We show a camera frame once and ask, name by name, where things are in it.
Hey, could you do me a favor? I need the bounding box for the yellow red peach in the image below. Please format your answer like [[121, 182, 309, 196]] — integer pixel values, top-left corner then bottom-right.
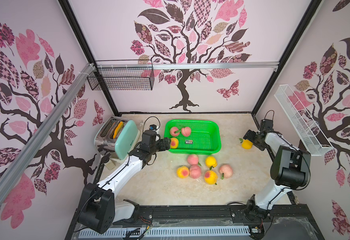
[[204, 170, 218, 185], [176, 166, 189, 179], [171, 138, 179, 149]]

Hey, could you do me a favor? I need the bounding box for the pink peach front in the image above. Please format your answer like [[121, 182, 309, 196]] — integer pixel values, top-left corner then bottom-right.
[[170, 127, 181, 137]]

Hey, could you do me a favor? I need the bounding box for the pink peach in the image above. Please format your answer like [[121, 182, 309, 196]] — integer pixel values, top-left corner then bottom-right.
[[219, 164, 234, 180], [187, 154, 200, 166], [181, 127, 192, 137], [189, 165, 202, 179], [170, 127, 181, 137]]

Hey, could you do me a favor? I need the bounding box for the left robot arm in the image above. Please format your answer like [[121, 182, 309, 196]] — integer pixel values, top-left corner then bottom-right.
[[77, 136, 171, 234]]

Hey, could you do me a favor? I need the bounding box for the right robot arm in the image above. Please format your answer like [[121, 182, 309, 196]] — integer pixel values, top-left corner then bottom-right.
[[244, 130, 311, 219]]

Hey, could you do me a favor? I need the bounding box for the green plastic basket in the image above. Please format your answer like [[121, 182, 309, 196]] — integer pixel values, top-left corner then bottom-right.
[[164, 120, 222, 155]]

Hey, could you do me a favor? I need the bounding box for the mint and steel toaster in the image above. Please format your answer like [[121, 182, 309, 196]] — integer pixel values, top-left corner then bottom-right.
[[94, 117, 141, 162]]

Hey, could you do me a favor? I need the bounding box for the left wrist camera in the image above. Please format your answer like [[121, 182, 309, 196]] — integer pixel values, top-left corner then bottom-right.
[[142, 125, 161, 147]]

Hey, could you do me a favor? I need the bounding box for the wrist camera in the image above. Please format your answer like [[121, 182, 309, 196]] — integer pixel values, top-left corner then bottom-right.
[[259, 119, 273, 132], [142, 125, 161, 147]]

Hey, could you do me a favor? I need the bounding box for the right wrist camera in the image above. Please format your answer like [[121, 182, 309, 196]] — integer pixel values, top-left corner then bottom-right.
[[259, 119, 273, 132]]

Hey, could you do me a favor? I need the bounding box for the white wire wall shelf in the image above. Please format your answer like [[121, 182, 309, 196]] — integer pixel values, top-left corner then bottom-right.
[[274, 85, 335, 156]]

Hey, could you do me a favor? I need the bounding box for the back aluminium rail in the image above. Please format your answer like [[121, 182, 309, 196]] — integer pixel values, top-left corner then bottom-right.
[[98, 62, 279, 70]]

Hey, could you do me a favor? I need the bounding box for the aluminium rail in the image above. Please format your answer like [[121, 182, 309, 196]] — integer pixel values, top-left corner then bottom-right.
[[0, 63, 95, 206], [98, 62, 279, 70]]

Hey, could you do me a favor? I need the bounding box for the black wire wall basket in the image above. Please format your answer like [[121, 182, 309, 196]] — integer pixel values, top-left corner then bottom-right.
[[87, 60, 155, 91]]

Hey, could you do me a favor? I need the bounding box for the white slotted cable duct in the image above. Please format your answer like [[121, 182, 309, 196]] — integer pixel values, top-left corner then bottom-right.
[[76, 226, 250, 240]]

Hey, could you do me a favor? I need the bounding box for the left aluminium rail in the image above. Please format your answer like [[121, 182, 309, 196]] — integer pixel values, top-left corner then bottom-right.
[[0, 63, 95, 206]]

